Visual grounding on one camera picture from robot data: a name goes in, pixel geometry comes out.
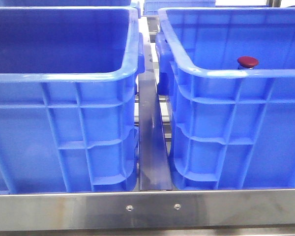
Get red push button tall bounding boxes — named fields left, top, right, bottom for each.
left=237, top=56, right=259, bottom=69

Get left rail screw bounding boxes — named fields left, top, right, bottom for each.
left=126, top=205, right=134, bottom=211

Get stainless steel front rail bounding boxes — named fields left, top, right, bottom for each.
left=0, top=189, right=295, bottom=231

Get right rail screw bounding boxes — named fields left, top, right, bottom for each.
left=174, top=204, right=181, bottom=210

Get blue crates in background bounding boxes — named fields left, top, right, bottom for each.
left=143, top=0, right=216, bottom=16

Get blue bin with buttons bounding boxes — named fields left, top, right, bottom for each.
left=0, top=6, right=145, bottom=195

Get blue bin behind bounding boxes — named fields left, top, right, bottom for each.
left=0, top=0, right=141, bottom=18

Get blue target bin right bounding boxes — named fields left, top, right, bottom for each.
left=156, top=7, right=295, bottom=190

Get rail screw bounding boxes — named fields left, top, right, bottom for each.
left=126, top=205, right=134, bottom=211
left=174, top=204, right=181, bottom=210

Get dark metal divider bar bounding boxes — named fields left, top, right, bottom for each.
left=139, top=34, right=173, bottom=191

